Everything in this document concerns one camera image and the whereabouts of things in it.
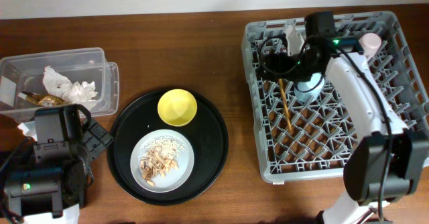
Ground grey plastic dishwasher rack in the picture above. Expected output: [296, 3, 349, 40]
[241, 11, 428, 184]

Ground wooden chopstick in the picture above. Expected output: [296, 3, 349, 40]
[278, 78, 293, 132]

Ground clear plastic waste bin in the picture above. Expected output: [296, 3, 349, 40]
[1, 48, 119, 122]

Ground food scraps on plate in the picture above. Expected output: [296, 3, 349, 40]
[139, 136, 185, 186]

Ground white plate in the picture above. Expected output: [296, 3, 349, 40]
[129, 129, 194, 193]

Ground black round tray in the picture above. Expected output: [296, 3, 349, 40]
[107, 89, 229, 206]

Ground yellow bowl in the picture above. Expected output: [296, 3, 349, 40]
[157, 89, 198, 127]

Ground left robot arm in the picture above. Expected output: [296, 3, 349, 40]
[1, 104, 113, 223]

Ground white tissue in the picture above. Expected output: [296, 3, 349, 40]
[42, 66, 98, 110]

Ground gold foil wrapper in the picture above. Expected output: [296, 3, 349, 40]
[18, 91, 66, 107]

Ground pink cup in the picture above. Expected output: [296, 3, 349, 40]
[359, 33, 382, 59]

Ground light blue cup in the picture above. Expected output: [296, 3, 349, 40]
[294, 73, 325, 103]

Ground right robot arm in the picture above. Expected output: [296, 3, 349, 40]
[257, 11, 428, 223]

